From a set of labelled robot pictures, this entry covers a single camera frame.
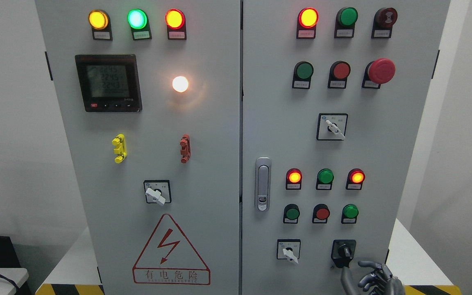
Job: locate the red plastic clip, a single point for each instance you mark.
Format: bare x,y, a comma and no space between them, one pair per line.
185,151

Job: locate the red lit indicator lower left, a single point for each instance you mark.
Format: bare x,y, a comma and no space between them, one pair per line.
293,179

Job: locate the green push button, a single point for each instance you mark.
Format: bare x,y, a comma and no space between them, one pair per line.
302,74
350,214
291,214

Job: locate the green push button upper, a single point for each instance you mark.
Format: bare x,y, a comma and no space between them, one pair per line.
302,74

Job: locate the grey right cabinet door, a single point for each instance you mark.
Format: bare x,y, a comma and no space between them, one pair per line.
280,123

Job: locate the dark red buzzer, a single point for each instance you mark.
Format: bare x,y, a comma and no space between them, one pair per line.
383,21

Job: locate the black rotary knob switch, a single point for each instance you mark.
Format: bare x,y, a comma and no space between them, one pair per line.
342,252

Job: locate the green indicator top right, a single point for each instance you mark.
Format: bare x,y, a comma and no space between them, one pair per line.
345,23

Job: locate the white selector switch left door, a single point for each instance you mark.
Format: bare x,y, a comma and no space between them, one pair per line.
157,192

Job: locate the red lit indicator top right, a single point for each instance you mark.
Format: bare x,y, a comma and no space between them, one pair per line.
306,23

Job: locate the red electric hazard sticker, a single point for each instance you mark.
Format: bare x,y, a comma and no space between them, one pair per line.
170,258

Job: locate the black digital power meter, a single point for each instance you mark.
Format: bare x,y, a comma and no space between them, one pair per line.
109,82

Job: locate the red emergency stop mushroom button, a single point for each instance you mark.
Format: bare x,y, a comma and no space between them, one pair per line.
378,72

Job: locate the grey cabinet door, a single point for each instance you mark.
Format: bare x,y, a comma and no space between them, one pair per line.
205,189
280,123

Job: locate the white selector switch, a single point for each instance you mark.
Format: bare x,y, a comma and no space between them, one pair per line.
331,126
288,249

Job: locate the red lit indicator left door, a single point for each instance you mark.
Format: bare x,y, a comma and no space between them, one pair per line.
176,24

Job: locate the red indicator lower right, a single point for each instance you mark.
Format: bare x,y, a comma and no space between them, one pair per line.
355,179

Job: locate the green indicator lower middle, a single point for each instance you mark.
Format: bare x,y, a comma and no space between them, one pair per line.
324,180

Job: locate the green push button lower right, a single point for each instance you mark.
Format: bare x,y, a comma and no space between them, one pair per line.
350,214

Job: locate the white selector switch upper right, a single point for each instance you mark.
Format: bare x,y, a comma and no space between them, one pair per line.
331,126

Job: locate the yellow plastic clip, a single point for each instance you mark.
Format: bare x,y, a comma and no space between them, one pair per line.
119,148

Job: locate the grey metallic robot hand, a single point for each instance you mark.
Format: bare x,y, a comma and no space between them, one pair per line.
380,281

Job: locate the green push button lower left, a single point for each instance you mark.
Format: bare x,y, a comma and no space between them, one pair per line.
291,214

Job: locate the red push button lower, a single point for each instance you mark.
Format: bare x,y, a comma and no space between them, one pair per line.
321,214

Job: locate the red push button upper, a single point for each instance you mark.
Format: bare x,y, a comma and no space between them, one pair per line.
338,74

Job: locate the silver door handle lock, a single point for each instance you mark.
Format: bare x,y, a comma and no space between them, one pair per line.
262,183

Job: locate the yellow indicator light top left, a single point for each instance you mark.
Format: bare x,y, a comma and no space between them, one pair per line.
100,24

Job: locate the white platform with hazard stripes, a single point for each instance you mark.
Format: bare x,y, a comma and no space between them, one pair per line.
77,272

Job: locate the green lit indicator light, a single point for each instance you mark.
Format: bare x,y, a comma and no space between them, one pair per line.
139,24

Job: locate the red push button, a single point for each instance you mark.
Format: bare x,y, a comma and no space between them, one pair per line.
338,74
321,214

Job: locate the white selector switch lower right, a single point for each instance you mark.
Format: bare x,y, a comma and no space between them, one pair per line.
288,249

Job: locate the grey left cabinet door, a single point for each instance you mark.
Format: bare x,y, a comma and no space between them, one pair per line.
205,189

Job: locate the white glowing lamp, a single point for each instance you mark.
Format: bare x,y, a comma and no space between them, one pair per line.
180,83

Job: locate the red lit indicator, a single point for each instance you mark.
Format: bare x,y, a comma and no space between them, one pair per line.
293,179
306,23

